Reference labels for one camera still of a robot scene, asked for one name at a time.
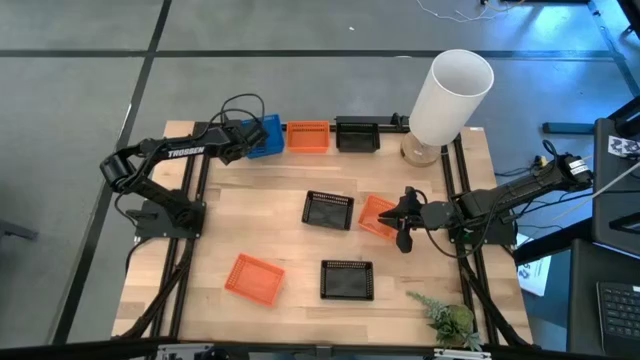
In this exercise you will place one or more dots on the black side table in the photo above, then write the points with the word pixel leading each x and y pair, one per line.
pixel 582 300

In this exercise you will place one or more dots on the thin white rod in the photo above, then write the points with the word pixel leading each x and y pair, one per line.
pixel 607 184

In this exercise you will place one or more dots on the black keyboard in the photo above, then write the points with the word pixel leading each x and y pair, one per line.
pixel 622 315

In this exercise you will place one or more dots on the black rail clamp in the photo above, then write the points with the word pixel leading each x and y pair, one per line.
pixel 399 120

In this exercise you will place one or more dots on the black equipment stand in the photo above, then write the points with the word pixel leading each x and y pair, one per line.
pixel 632 12

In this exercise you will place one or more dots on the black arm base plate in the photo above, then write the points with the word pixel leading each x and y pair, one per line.
pixel 150 225
pixel 500 235

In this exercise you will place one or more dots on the black aluminium frame rail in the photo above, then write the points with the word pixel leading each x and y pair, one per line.
pixel 444 175
pixel 459 175
pixel 385 127
pixel 157 320
pixel 178 320

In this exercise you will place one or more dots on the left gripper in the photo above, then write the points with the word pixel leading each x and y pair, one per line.
pixel 237 142

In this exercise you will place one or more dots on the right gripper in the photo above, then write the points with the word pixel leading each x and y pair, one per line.
pixel 430 215

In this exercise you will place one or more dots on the blue plastic basket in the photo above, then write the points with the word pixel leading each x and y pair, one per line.
pixel 274 132
pixel 270 154

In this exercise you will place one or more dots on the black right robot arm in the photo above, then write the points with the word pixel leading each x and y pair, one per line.
pixel 520 187

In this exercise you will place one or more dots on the orange plastic basket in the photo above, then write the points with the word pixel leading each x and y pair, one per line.
pixel 308 137
pixel 255 280
pixel 372 217

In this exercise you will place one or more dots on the table lamp white shade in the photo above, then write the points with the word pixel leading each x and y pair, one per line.
pixel 450 100

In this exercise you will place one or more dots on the dark desk foot bar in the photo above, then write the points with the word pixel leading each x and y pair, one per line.
pixel 567 128

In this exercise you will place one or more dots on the black plastic basket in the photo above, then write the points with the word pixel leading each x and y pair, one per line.
pixel 347 281
pixel 327 212
pixel 357 140

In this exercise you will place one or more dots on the black stand leg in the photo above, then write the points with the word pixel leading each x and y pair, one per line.
pixel 615 47

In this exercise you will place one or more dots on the black corner bracket plate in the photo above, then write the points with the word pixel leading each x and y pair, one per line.
pixel 200 127

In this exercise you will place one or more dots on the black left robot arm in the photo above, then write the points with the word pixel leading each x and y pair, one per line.
pixel 185 151

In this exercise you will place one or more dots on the white marker sheet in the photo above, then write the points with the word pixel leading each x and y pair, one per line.
pixel 622 146

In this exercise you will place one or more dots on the silver metal bracket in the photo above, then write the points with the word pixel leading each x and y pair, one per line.
pixel 460 356
pixel 180 352

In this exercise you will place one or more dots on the green artificial plant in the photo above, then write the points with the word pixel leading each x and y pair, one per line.
pixel 452 322

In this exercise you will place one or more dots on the grey furniture foot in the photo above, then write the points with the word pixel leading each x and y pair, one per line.
pixel 15 230

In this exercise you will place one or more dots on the black diagonal frame brace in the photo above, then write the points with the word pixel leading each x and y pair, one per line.
pixel 136 320
pixel 510 320

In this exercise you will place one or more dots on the black crossbar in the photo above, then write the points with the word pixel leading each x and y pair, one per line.
pixel 75 350

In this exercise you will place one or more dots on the black desk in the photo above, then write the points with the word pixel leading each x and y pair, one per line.
pixel 615 200

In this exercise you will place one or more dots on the yellow white power plug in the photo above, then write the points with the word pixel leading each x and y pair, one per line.
pixel 540 161

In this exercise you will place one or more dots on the white printed paper sheet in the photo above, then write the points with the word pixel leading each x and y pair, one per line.
pixel 535 275

